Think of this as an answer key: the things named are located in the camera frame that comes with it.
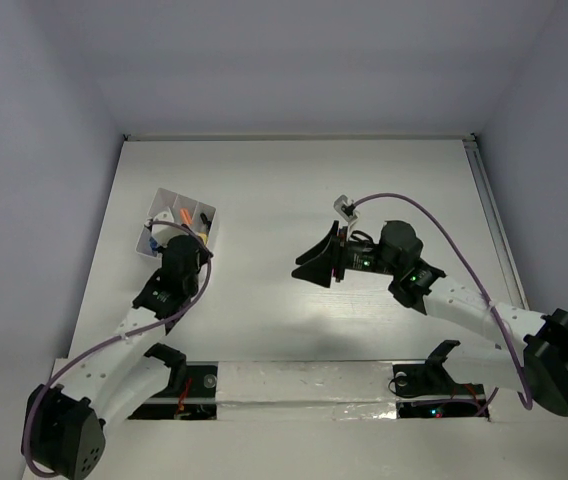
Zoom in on white divided organizer tray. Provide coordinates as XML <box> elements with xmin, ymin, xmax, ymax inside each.
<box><xmin>135</xmin><ymin>188</ymin><xmax>219</xmax><ymax>260</ymax></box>

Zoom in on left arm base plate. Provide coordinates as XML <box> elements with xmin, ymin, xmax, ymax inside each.
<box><xmin>128</xmin><ymin>363</ymin><xmax>218</xmax><ymax>421</ymax></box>

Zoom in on aluminium rail right side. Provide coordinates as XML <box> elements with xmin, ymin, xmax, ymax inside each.
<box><xmin>463</xmin><ymin>133</ymin><xmax>545</xmax><ymax>356</ymax></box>

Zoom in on yellow glue tube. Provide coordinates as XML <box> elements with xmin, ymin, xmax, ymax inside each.
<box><xmin>198</xmin><ymin>232</ymin><xmax>209</xmax><ymax>246</ymax></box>

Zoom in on orange eraser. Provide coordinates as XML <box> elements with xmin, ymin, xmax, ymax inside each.
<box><xmin>180</xmin><ymin>208</ymin><xmax>193</xmax><ymax>226</ymax></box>

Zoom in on black scissors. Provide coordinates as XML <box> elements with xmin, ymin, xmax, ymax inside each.
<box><xmin>200</xmin><ymin>213</ymin><xmax>212</xmax><ymax>228</ymax></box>

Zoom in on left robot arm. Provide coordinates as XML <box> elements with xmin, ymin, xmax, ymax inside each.
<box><xmin>21</xmin><ymin>234</ymin><xmax>212</xmax><ymax>479</ymax></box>

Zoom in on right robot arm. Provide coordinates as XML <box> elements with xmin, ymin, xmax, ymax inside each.
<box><xmin>291</xmin><ymin>220</ymin><xmax>568</xmax><ymax>417</ymax></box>

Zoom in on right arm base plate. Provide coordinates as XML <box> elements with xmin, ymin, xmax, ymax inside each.
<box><xmin>387</xmin><ymin>340</ymin><xmax>489</xmax><ymax>419</ymax></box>

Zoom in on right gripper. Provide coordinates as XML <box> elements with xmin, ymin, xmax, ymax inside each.
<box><xmin>291</xmin><ymin>221</ymin><xmax>400</xmax><ymax>288</ymax></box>

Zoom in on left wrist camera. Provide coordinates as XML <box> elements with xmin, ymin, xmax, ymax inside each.
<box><xmin>145</xmin><ymin>209</ymin><xmax>183</xmax><ymax>251</ymax></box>

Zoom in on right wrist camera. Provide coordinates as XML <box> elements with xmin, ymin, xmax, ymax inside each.
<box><xmin>333</xmin><ymin>195</ymin><xmax>360</xmax><ymax>226</ymax></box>

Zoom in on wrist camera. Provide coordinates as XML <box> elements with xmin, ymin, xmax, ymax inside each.
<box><xmin>333</xmin><ymin>195</ymin><xmax>360</xmax><ymax>226</ymax></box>
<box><xmin>145</xmin><ymin>209</ymin><xmax>183</xmax><ymax>251</ymax></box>

